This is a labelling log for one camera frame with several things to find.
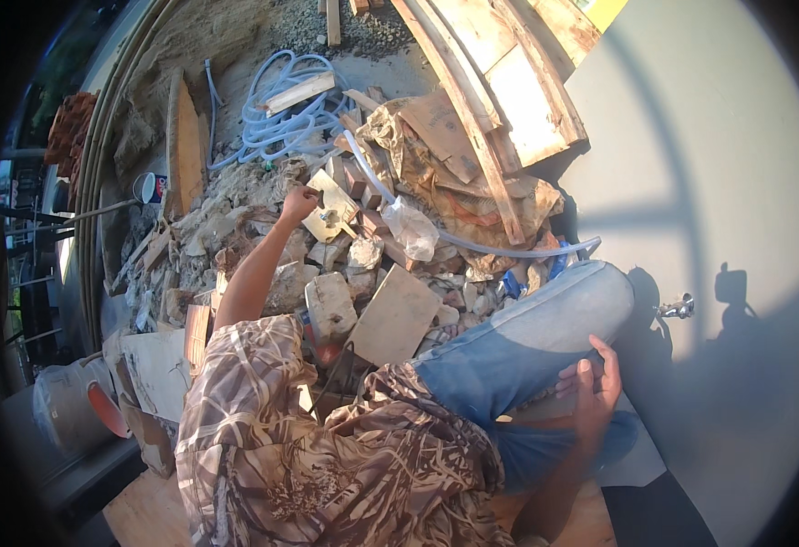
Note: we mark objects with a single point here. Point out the person's right hand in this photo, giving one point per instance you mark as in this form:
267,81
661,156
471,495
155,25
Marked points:
596,400

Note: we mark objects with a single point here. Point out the person's left hand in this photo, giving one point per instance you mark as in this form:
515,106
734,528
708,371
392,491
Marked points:
298,204

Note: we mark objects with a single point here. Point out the person's right fingers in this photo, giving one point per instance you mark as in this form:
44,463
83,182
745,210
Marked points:
585,379

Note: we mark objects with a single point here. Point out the person's left fingers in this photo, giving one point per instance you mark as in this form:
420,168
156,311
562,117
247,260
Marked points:
311,196

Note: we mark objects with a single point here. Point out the tan wooden plaster float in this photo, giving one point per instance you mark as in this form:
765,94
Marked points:
334,205

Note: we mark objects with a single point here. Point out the person's legs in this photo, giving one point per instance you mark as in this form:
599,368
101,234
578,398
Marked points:
529,342

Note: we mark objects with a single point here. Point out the heap of stone rubble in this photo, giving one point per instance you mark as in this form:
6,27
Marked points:
235,225

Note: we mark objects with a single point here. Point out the short pale wood plank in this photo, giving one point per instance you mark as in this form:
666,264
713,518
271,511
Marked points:
300,92

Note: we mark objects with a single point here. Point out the clear crumpled plastic bag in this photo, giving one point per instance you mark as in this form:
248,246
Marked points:
412,229

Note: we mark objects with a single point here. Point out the grey concrete block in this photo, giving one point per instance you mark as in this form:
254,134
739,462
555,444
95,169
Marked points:
331,306

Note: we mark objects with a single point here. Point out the blue plastic wrapper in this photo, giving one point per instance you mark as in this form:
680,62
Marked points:
512,284

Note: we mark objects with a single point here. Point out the brown paper cement sacks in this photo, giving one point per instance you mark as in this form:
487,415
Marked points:
440,164

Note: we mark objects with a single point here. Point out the upright wooden board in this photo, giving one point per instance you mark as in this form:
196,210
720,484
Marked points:
185,150

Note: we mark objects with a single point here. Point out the flat beige tile slab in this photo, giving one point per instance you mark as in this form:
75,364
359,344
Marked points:
396,316

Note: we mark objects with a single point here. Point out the long clear plastic tube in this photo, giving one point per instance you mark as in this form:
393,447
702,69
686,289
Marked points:
468,240

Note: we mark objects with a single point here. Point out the short wood offcuts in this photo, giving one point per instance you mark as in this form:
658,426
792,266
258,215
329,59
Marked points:
334,20

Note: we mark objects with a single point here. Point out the orange striped tile piece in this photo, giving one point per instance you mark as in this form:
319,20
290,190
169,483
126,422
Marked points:
196,338

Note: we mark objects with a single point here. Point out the bundle of curved pipes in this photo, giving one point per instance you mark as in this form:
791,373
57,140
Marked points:
98,157

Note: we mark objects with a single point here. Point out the pile of long wooden planks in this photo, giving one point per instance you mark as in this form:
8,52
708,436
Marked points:
509,89

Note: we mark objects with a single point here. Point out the white marble slab piece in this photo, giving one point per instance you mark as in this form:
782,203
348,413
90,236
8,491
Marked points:
157,373

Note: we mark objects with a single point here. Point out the stack of red bricks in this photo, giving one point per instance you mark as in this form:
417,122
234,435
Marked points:
70,133

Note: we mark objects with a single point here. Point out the person's body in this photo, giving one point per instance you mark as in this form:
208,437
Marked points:
317,458

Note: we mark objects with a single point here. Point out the plastic covered white bucket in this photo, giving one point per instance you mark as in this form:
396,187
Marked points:
71,407

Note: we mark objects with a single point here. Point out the plywood sheet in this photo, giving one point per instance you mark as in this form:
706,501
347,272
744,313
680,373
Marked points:
148,513

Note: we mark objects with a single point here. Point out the metal wall tap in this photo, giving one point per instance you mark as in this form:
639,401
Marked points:
676,308

